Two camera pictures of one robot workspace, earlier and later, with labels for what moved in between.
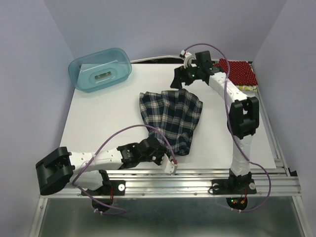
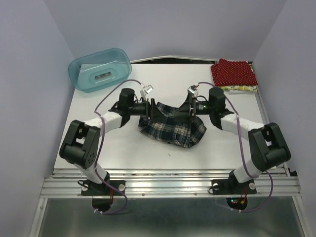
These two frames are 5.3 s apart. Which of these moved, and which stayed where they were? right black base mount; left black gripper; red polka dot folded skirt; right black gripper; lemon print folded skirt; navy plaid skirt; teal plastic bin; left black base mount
Moved: right black gripper; navy plaid skirt; left black gripper
Stayed: right black base mount; red polka dot folded skirt; lemon print folded skirt; teal plastic bin; left black base mount
